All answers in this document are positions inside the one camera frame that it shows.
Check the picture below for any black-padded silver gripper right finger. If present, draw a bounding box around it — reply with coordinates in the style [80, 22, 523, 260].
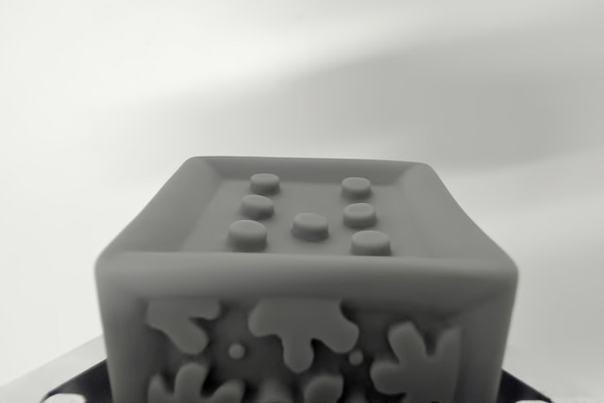
[499, 344, 604, 403]

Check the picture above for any black-padded silver gripper left finger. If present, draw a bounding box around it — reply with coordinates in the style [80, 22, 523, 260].
[0, 334, 113, 403]

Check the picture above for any grey embossed soft cube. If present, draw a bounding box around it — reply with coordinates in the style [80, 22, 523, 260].
[93, 155, 520, 403]

